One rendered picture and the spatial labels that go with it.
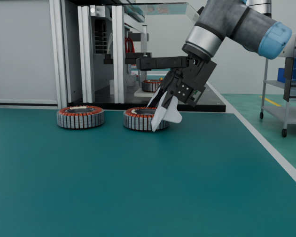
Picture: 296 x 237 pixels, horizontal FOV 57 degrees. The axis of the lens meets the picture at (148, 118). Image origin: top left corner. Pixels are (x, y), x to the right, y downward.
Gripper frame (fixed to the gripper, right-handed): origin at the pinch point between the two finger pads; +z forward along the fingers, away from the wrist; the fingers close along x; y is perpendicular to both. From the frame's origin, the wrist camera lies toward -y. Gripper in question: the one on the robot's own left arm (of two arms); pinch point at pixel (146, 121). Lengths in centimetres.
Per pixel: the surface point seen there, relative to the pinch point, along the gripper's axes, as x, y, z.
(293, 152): 163, 176, -14
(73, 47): 26.8, -26.0, -5.2
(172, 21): 557, 65, -130
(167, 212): -36.7, -1.1, 1.9
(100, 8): 27.1, -24.1, -19.5
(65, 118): -1.3, -17.0, 8.1
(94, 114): -0.2, -11.7, 4.3
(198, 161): -22.9, 5.6, -2.0
